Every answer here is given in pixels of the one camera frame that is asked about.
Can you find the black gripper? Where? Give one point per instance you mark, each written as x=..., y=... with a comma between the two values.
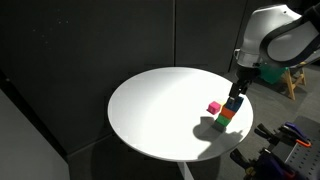
x=247, y=75

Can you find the blue block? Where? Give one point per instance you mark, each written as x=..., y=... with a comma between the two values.
x=235, y=104

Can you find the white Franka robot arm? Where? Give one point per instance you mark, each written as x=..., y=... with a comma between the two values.
x=283, y=33

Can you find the orange block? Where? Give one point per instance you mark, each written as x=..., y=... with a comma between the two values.
x=228, y=112

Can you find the pink block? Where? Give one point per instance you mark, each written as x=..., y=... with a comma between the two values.
x=213, y=107

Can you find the green cube block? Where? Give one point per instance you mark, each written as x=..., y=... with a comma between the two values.
x=219, y=126

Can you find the wooden chair grey seat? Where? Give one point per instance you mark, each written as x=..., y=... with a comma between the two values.
x=290, y=81

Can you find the purple spring clamp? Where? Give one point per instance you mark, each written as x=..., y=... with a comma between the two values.
x=270, y=165
x=293, y=131

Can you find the perforated metal plate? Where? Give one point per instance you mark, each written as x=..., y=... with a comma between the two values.
x=305, y=160

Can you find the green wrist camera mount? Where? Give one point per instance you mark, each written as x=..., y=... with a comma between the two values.
x=273, y=75

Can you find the white table pedestal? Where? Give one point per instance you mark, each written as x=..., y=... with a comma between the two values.
x=185, y=171

